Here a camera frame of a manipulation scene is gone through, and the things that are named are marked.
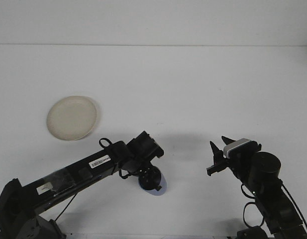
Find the pale blue cup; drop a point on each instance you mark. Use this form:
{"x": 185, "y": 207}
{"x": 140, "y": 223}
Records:
{"x": 153, "y": 193}

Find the pale round plate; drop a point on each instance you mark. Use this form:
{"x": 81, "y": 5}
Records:
{"x": 71, "y": 118}

